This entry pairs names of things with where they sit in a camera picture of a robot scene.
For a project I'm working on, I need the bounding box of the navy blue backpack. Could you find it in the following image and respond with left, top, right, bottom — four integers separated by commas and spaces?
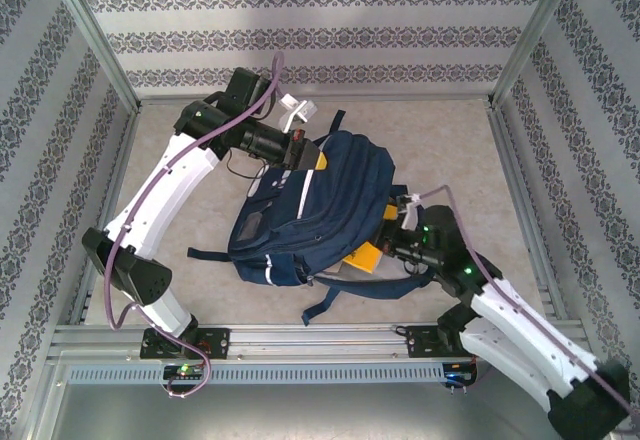
187, 109, 436, 329

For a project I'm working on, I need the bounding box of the right controller board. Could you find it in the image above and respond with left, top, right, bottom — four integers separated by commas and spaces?
442, 361, 480, 387

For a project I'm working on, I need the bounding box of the controller board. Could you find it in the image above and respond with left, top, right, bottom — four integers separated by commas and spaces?
162, 363, 205, 381
442, 361, 480, 387

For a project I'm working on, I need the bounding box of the left controller board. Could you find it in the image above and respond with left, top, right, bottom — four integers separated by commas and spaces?
162, 363, 205, 381

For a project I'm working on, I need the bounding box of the thin black wire loop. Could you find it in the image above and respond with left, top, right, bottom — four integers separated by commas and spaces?
225, 152, 269, 180

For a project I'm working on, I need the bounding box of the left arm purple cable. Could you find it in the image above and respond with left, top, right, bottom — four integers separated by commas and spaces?
102, 51, 286, 401

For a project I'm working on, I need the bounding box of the aluminium side rail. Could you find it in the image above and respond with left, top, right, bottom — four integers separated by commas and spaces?
485, 104, 570, 322
68, 107, 144, 326

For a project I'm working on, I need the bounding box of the aluminium mounting rail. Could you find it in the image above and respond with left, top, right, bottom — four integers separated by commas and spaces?
47, 323, 587, 361

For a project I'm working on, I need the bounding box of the grey slotted cable duct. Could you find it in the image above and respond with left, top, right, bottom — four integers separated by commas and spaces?
64, 363, 447, 385

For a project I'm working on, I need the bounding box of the aluminium frame post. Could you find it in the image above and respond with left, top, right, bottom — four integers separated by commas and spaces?
487, 0, 586, 109
42, 0, 144, 111

